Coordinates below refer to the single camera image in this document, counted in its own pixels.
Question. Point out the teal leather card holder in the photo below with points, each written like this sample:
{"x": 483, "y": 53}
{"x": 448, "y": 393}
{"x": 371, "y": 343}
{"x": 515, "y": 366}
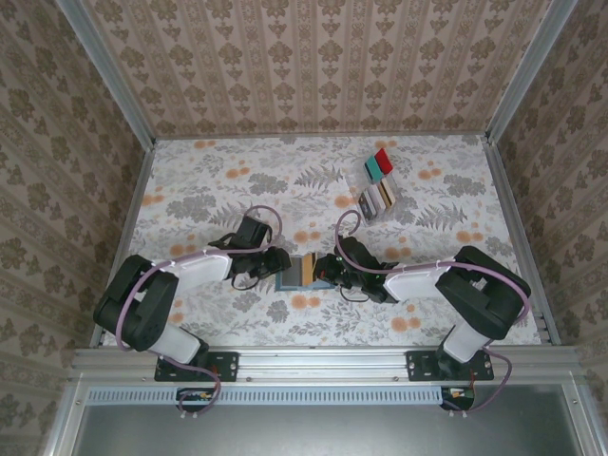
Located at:
{"x": 292, "y": 273}

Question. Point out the black connector board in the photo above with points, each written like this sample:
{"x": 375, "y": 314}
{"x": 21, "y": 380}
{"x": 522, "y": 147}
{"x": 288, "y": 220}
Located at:
{"x": 195, "y": 396}
{"x": 458, "y": 395}

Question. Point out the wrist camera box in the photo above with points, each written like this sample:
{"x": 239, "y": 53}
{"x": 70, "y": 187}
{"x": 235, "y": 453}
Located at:
{"x": 254, "y": 230}
{"x": 354, "y": 248}

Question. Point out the dark patterned card stack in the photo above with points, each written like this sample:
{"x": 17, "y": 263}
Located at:
{"x": 366, "y": 205}

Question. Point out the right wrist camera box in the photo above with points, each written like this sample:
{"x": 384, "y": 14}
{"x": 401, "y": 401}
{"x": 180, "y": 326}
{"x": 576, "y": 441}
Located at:
{"x": 354, "y": 248}

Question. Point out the teal card stack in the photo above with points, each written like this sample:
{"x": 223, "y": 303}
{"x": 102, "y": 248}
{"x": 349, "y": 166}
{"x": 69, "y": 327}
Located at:
{"x": 374, "y": 170}

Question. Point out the grey sheet metal panel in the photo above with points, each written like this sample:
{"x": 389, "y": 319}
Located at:
{"x": 332, "y": 432}

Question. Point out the gold card stack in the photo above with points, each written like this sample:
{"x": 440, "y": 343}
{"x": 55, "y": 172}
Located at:
{"x": 386, "y": 195}

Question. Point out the red card stack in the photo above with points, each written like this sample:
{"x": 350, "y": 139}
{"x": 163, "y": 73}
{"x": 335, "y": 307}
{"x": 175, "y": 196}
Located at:
{"x": 384, "y": 160}

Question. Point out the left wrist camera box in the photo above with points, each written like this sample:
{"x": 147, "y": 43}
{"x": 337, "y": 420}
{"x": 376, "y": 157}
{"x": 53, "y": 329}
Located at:
{"x": 254, "y": 230}

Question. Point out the light grey card stack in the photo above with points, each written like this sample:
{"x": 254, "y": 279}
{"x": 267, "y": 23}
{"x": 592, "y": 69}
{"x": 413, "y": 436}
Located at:
{"x": 376, "y": 202}

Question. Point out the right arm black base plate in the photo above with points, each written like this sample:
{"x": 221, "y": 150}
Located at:
{"x": 420, "y": 366}

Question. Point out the floral patterned table mat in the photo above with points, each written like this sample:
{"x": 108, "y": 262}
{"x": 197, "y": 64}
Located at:
{"x": 332, "y": 323}

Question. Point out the clear acrylic card organizer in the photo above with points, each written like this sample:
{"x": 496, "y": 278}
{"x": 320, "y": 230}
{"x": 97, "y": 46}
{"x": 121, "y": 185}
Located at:
{"x": 380, "y": 218}

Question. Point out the aluminium table side rail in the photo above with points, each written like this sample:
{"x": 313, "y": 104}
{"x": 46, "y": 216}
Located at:
{"x": 510, "y": 199}
{"x": 138, "y": 199}

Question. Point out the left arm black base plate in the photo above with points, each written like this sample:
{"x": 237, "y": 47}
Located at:
{"x": 223, "y": 366}

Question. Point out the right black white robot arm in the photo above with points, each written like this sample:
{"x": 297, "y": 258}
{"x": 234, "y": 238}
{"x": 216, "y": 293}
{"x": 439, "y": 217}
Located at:
{"x": 484, "y": 294}

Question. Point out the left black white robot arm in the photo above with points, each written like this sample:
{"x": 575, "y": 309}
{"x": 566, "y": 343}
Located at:
{"x": 142, "y": 309}

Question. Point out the aluminium crossbar rail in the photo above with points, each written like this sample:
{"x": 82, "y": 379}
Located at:
{"x": 323, "y": 363}

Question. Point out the aluminium frame post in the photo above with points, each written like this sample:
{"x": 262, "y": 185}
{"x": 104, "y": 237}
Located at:
{"x": 527, "y": 71}
{"x": 109, "y": 71}

